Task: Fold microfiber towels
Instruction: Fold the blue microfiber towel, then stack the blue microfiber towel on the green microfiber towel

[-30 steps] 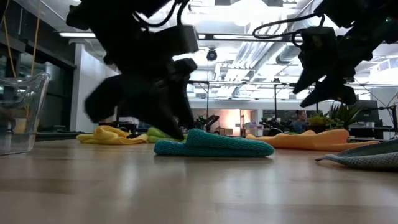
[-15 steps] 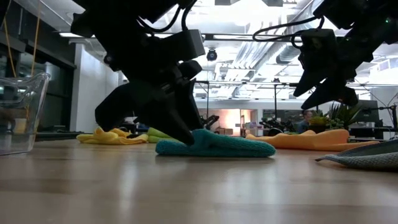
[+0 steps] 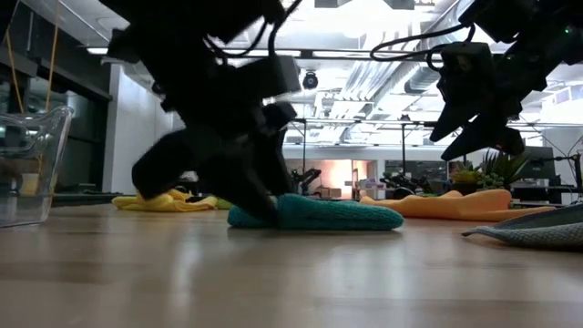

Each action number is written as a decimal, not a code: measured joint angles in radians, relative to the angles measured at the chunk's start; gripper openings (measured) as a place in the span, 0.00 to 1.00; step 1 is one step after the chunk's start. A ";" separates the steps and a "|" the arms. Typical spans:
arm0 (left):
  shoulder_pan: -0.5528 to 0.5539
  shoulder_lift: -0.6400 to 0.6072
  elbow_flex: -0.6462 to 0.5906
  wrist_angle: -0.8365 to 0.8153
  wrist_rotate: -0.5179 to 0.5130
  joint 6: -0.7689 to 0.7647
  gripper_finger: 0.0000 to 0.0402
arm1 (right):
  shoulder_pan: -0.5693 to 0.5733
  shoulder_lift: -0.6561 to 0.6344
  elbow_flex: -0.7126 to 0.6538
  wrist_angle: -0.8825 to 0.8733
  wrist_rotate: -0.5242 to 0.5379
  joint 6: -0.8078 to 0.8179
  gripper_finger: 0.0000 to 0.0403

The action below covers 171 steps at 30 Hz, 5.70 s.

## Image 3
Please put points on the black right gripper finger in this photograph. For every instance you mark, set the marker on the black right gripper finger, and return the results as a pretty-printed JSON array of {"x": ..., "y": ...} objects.
[
  {"x": 455, "y": 120},
  {"x": 496, "y": 139}
]

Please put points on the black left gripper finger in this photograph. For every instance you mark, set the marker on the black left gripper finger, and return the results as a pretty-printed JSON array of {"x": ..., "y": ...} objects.
[
  {"x": 279, "y": 116},
  {"x": 159, "y": 168}
]

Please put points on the yellow microfiber towel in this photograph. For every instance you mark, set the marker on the yellow microfiber towel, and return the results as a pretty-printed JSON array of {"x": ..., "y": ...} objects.
[{"x": 164, "y": 204}]

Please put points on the orange microfiber towel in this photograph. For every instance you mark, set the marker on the orange microfiber towel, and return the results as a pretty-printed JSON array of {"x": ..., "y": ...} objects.
[{"x": 478, "y": 205}]

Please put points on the green microfiber towel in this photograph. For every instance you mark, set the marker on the green microfiber towel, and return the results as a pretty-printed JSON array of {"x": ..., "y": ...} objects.
[{"x": 224, "y": 204}]

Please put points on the grey microfiber towel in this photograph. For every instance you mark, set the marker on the grey microfiber towel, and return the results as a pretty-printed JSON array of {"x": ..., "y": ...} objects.
[{"x": 546, "y": 232}]

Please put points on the teal microfiber towel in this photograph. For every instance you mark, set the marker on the teal microfiber towel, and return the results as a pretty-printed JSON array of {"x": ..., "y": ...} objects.
[{"x": 337, "y": 214}]

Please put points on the black background robot arm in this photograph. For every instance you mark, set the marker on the black background robot arm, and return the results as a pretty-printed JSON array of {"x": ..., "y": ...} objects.
[
  {"x": 405, "y": 183},
  {"x": 306, "y": 177}
]

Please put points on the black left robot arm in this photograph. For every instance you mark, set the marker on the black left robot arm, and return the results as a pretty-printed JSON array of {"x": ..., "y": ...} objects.
[{"x": 182, "y": 27}]

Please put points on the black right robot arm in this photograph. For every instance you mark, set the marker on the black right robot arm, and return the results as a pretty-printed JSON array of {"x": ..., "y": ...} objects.
[{"x": 524, "y": 18}]

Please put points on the potted succulent plant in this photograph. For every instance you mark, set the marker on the potted succulent plant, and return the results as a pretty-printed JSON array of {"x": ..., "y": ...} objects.
[{"x": 496, "y": 171}]

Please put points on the dark computer monitor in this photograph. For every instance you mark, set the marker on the dark computer monitor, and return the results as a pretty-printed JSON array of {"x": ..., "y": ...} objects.
[{"x": 539, "y": 164}]

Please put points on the cardboard boxes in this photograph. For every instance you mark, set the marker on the cardboard boxes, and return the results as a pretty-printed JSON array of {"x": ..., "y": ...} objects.
[{"x": 328, "y": 192}]

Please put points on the clear plastic bin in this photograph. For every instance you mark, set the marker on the clear plastic bin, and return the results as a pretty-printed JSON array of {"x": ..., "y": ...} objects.
[{"x": 32, "y": 159}]

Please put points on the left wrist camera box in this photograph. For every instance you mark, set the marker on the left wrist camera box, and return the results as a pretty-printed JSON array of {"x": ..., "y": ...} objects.
[{"x": 273, "y": 75}]

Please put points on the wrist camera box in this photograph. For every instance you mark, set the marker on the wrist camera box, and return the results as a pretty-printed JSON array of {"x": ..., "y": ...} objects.
[
  {"x": 273, "y": 75},
  {"x": 467, "y": 68}
]

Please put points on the black overhead camera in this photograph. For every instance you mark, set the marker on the black overhead camera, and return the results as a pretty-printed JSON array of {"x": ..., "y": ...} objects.
[{"x": 310, "y": 80}]

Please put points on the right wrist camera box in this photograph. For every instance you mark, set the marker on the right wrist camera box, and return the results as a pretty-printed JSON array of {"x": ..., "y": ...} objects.
[{"x": 467, "y": 68}]

